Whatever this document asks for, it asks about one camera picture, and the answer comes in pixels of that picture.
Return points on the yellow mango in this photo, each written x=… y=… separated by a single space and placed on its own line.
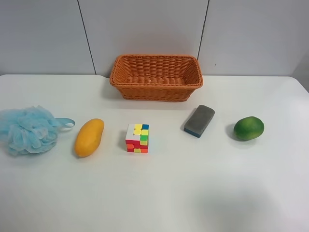
x=89 y=138

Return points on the grey blue board eraser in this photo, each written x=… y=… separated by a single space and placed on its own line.
x=199 y=120

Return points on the orange woven basket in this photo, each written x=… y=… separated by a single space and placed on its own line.
x=166 y=78

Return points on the green lemon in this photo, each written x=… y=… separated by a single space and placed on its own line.
x=248 y=128

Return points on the blue mesh bath sponge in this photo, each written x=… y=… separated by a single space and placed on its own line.
x=32 y=130

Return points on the multicolour puzzle cube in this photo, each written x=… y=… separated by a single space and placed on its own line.
x=137 y=138

